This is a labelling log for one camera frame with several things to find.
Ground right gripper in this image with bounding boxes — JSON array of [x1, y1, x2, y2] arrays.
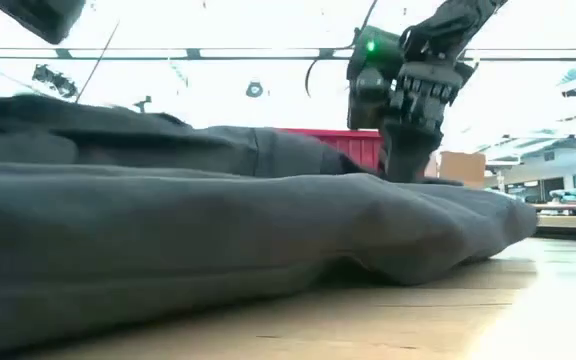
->
[[380, 58, 475, 184]]

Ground dark grey shorts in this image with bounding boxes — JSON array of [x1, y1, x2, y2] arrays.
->
[[0, 93, 540, 357]]

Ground red plastic laundry bin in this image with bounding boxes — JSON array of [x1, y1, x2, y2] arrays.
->
[[278, 127, 385, 175]]

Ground cardboard box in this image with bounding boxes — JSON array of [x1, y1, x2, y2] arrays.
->
[[437, 150, 487, 189]]

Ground distant wooden table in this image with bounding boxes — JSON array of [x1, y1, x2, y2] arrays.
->
[[531, 202, 576, 212]]

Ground round ceiling fixture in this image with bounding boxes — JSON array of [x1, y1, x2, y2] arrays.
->
[[244, 78, 265, 99]]

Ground black ceiling fixture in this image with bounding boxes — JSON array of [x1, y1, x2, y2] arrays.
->
[[31, 63, 80, 100]]

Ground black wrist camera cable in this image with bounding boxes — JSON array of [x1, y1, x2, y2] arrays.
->
[[304, 0, 380, 99]]

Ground black overhead frame bar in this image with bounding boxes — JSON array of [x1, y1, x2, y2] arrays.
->
[[0, 46, 576, 62]]

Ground long black cable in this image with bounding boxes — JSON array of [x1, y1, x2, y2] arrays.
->
[[74, 19, 121, 105]]

